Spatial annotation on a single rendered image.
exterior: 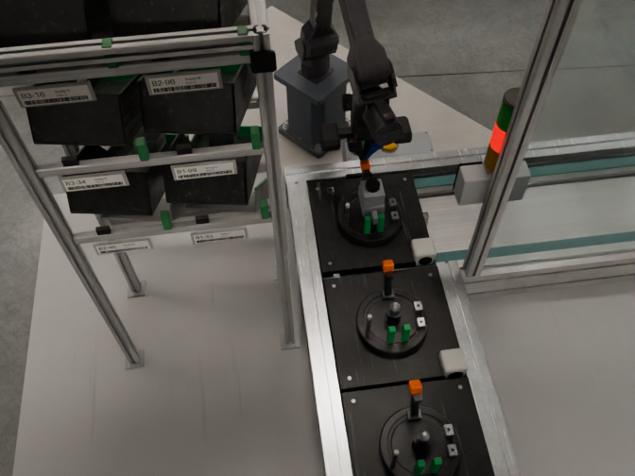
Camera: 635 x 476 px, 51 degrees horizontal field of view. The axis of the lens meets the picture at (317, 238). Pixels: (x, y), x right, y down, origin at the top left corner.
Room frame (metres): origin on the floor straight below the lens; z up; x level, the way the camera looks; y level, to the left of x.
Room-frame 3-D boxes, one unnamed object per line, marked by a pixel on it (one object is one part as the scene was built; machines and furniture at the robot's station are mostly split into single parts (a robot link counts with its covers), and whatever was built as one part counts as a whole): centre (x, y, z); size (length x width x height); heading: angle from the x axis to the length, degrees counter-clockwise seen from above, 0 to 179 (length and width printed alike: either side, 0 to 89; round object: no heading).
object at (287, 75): (1.22, 0.00, 0.96); 0.15 x 0.15 x 0.20; 48
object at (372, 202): (0.84, -0.11, 1.06); 0.08 x 0.04 x 0.07; 7
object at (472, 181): (0.75, -0.32, 1.29); 0.12 x 0.05 x 0.25; 97
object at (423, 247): (0.76, -0.22, 0.97); 0.05 x 0.05 x 0.04; 7
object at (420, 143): (1.07, -0.17, 0.93); 0.21 x 0.07 x 0.06; 97
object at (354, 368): (0.60, -0.14, 1.01); 0.24 x 0.24 x 0.13; 7
